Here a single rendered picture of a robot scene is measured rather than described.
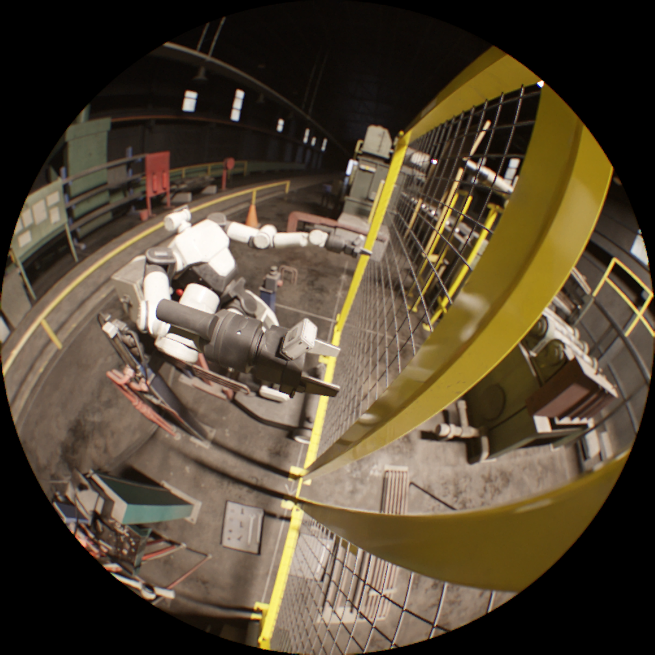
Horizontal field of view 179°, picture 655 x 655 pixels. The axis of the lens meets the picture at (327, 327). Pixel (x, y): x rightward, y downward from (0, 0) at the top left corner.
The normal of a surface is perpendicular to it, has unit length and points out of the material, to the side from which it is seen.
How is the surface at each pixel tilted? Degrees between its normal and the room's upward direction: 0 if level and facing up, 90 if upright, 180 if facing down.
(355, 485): 0
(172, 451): 0
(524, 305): 90
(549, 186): 90
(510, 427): 90
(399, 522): 90
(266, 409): 0
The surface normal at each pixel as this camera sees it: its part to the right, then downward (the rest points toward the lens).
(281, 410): 0.22, -0.69
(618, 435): -0.96, -0.28
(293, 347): -0.05, 0.62
